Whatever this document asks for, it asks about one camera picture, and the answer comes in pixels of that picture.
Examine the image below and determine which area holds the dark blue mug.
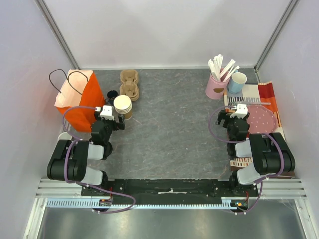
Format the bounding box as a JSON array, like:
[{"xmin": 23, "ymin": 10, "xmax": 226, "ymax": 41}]
[{"xmin": 107, "ymin": 90, "xmax": 119, "ymax": 101}]

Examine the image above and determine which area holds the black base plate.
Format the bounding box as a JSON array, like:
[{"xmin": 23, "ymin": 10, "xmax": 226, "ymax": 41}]
[{"xmin": 81, "ymin": 178, "xmax": 259, "ymax": 205}]

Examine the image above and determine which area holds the light blue cup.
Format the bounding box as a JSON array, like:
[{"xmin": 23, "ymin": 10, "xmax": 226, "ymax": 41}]
[{"xmin": 228, "ymin": 72, "xmax": 247, "ymax": 94}]

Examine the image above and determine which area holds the orange paper bag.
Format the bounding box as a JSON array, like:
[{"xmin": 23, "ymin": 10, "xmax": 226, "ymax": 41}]
[{"xmin": 54, "ymin": 70, "xmax": 105, "ymax": 132}]

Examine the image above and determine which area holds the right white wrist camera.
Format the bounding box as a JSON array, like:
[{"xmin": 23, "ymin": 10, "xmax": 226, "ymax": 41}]
[{"xmin": 230, "ymin": 104, "xmax": 249, "ymax": 119}]

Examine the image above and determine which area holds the pink dotted plate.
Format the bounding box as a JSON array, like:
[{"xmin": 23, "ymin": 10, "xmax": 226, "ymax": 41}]
[{"xmin": 247, "ymin": 105, "xmax": 278, "ymax": 134}]

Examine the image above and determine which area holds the brown paper cup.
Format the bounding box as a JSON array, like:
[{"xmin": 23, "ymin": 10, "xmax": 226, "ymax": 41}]
[{"xmin": 114, "ymin": 95, "xmax": 133, "ymax": 120}]

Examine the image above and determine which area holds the small white grey cup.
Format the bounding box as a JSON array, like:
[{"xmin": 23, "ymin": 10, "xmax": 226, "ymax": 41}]
[{"xmin": 57, "ymin": 132, "xmax": 72, "ymax": 142}]

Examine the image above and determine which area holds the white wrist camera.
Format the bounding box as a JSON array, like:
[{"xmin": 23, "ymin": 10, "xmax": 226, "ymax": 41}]
[
  {"xmin": 94, "ymin": 105, "xmax": 115, "ymax": 120},
  {"xmin": 230, "ymin": 104, "xmax": 249, "ymax": 119}
]

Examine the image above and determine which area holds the purple cable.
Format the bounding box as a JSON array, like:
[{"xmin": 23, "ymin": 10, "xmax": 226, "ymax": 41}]
[
  {"xmin": 208, "ymin": 106, "xmax": 286, "ymax": 215},
  {"xmin": 61, "ymin": 106, "xmax": 137, "ymax": 214}
]

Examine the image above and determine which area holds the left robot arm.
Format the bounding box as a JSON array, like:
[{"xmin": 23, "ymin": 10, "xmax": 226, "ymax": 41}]
[{"xmin": 47, "ymin": 112, "xmax": 125, "ymax": 196}]

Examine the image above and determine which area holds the patterned orange cloth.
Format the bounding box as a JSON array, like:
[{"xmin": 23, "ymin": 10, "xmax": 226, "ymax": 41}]
[{"xmin": 223, "ymin": 81, "xmax": 296, "ymax": 178}]

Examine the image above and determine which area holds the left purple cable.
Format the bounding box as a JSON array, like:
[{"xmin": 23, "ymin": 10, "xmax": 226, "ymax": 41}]
[{"xmin": 61, "ymin": 106, "xmax": 137, "ymax": 214}]

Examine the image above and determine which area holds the pink straw holder cup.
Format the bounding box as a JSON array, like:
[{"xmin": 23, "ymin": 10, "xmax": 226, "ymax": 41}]
[{"xmin": 205, "ymin": 74, "xmax": 229, "ymax": 100}]

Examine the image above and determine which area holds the cardboard cup carrier stack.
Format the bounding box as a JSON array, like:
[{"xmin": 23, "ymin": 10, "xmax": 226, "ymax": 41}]
[{"xmin": 120, "ymin": 69, "xmax": 140, "ymax": 102}]

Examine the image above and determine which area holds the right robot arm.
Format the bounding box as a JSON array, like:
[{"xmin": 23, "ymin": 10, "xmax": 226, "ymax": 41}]
[{"xmin": 216, "ymin": 110, "xmax": 296, "ymax": 196}]

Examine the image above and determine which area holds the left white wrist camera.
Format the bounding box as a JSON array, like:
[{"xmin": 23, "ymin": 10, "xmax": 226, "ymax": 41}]
[{"xmin": 94, "ymin": 105, "xmax": 115, "ymax": 120}]

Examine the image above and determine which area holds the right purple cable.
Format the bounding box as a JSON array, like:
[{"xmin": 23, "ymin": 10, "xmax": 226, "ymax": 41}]
[{"xmin": 208, "ymin": 106, "xmax": 286, "ymax": 215}]

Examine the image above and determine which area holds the aluminium cable duct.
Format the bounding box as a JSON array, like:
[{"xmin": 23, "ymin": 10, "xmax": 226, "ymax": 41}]
[{"xmin": 46, "ymin": 198, "xmax": 237, "ymax": 210}]

